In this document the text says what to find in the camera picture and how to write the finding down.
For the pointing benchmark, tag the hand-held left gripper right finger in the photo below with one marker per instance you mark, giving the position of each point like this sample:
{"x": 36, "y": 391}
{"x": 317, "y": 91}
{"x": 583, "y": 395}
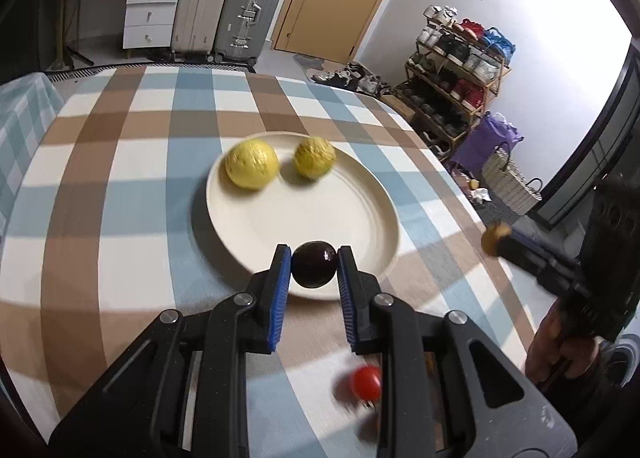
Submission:
{"x": 347, "y": 299}

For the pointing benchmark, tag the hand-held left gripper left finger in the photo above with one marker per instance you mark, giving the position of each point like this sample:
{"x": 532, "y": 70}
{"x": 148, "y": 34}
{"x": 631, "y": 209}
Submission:
{"x": 281, "y": 299}

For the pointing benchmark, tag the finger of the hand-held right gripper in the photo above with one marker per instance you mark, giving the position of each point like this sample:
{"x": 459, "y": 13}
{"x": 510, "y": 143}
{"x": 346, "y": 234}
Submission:
{"x": 542, "y": 260}

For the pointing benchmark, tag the dark purple plum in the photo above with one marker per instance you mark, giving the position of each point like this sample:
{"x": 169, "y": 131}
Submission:
{"x": 312, "y": 265}

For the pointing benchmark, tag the small brown fruit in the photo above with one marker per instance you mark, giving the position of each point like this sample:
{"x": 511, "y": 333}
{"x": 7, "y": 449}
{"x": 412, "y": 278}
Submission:
{"x": 494, "y": 238}

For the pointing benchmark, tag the cream round plate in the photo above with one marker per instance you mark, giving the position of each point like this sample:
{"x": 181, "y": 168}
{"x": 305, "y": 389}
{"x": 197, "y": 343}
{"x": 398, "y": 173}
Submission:
{"x": 300, "y": 218}

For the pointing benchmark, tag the person's right hand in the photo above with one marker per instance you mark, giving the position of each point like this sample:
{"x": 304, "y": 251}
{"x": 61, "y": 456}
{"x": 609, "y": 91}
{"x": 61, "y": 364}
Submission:
{"x": 555, "y": 343}

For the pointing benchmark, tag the woven basket bag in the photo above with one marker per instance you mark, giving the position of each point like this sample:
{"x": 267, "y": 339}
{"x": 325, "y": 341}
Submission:
{"x": 510, "y": 182}

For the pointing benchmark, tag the red cherry tomato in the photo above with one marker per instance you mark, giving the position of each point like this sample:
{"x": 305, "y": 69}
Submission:
{"x": 366, "y": 383}

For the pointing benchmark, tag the black framed glass door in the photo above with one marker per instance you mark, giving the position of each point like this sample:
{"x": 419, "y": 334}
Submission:
{"x": 595, "y": 137}

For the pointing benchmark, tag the purple fabric bag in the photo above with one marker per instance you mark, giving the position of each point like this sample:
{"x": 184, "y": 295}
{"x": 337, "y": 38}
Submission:
{"x": 487, "y": 142}

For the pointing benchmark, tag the large yellow wrinkled fruit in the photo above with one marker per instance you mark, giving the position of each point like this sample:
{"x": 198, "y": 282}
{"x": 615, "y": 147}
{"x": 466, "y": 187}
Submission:
{"x": 251, "y": 163}

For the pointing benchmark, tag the small yellow wrinkled fruit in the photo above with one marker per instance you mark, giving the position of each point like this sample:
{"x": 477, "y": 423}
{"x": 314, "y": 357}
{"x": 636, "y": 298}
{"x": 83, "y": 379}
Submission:
{"x": 314, "y": 157}

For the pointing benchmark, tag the brown blue checked tablecloth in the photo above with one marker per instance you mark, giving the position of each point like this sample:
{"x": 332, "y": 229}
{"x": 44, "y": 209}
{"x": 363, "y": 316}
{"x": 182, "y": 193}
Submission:
{"x": 125, "y": 218}

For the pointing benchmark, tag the metal shoe rack with shoes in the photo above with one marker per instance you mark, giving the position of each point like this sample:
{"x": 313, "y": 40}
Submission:
{"x": 450, "y": 72}

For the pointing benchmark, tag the pile of loose shoes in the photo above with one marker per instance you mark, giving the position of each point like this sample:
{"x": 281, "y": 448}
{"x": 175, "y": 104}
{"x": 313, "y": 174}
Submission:
{"x": 350, "y": 77}

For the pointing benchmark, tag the grey door mat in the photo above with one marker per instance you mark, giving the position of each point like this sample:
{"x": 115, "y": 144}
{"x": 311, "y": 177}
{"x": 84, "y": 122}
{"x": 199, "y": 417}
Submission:
{"x": 310, "y": 63}

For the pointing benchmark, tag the silver suitcase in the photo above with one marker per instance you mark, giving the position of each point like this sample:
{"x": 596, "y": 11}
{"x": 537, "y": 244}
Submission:
{"x": 250, "y": 12}

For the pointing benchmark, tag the wooden door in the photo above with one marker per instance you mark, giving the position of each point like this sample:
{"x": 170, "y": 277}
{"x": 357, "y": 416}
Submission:
{"x": 335, "y": 2}

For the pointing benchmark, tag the beige suitcase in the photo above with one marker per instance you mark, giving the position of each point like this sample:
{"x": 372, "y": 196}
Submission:
{"x": 202, "y": 7}

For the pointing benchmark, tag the blue white checked cloth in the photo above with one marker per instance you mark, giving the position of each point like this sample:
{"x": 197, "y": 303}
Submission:
{"x": 20, "y": 137}

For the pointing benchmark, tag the white drawer desk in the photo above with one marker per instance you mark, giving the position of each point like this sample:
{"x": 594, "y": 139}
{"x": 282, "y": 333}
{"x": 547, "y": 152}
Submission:
{"x": 150, "y": 2}

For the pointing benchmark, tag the black tripod stand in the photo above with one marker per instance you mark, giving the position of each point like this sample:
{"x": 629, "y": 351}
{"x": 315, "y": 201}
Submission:
{"x": 70, "y": 45}

